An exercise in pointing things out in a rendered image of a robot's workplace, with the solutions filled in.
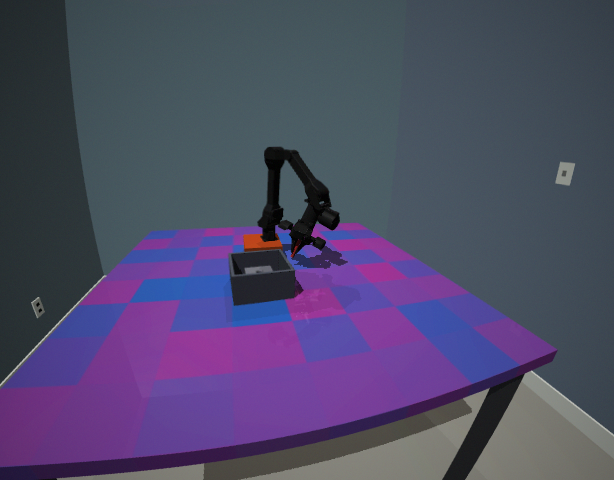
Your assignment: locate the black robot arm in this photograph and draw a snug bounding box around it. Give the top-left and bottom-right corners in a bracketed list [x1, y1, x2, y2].
[257, 147, 340, 242]

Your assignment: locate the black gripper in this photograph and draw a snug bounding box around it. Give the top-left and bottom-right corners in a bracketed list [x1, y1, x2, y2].
[278, 214, 326, 255]

